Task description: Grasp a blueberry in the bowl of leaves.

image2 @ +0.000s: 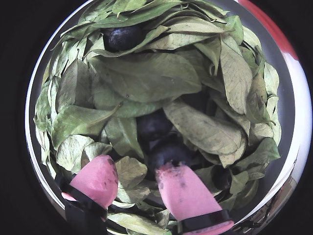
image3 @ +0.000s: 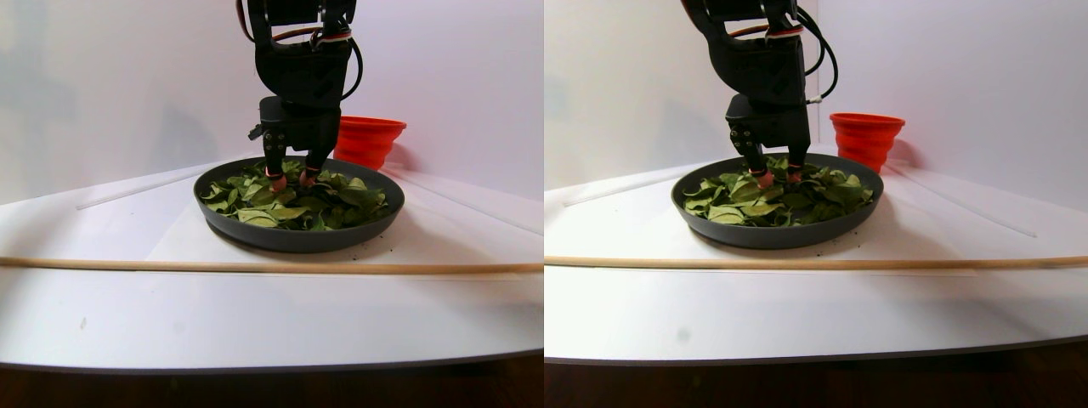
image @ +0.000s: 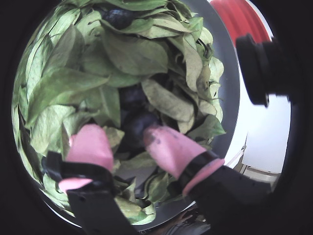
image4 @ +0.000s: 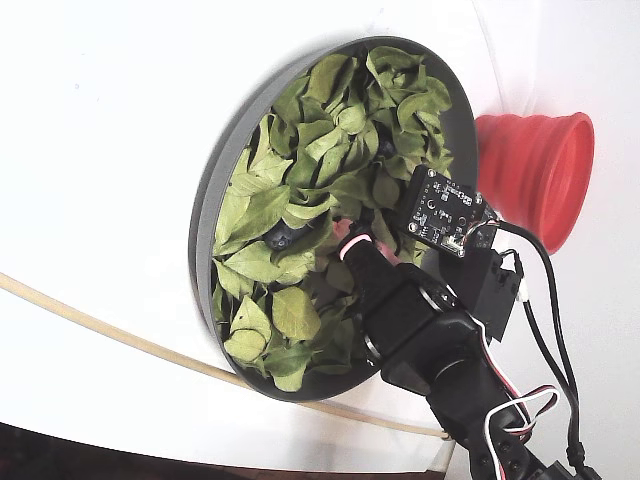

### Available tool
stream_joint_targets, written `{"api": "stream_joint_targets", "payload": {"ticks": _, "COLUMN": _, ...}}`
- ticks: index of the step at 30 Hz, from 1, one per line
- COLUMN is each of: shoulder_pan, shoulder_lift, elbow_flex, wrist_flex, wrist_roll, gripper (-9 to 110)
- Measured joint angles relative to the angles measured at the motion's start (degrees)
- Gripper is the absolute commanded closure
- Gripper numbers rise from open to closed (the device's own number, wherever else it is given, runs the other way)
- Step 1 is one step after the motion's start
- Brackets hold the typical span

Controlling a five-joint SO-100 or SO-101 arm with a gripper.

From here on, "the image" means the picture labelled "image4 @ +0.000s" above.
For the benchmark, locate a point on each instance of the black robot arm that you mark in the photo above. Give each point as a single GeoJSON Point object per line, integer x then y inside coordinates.
{"type": "Point", "coordinates": [480, 430]}

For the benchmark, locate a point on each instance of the dark blueberry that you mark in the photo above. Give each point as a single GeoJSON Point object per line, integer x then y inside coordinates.
{"type": "Point", "coordinates": [278, 238]}

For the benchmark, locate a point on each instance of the camera circuit board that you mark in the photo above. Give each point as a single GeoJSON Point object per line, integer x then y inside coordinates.
{"type": "Point", "coordinates": [440, 210]}

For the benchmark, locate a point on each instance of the beige tube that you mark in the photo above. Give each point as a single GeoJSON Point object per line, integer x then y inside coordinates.
{"type": "Point", "coordinates": [210, 371]}

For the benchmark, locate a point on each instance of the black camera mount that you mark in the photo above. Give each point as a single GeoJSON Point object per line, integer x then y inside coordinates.
{"type": "Point", "coordinates": [492, 295]}

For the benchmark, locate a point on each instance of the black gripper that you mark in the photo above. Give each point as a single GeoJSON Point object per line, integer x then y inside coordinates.
{"type": "Point", "coordinates": [382, 287]}

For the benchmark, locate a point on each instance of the grey round bowl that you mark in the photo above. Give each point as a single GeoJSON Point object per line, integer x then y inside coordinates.
{"type": "Point", "coordinates": [234, 127]}

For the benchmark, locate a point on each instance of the red collapsible silicone cup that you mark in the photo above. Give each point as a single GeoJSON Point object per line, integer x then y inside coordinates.
{"type": "Point", "coordinates": [525, 165]}

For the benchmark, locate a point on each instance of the pile of green leaves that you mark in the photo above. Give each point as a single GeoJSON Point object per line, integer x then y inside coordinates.
{"type": "Point", "coordinates": [260, 210]}

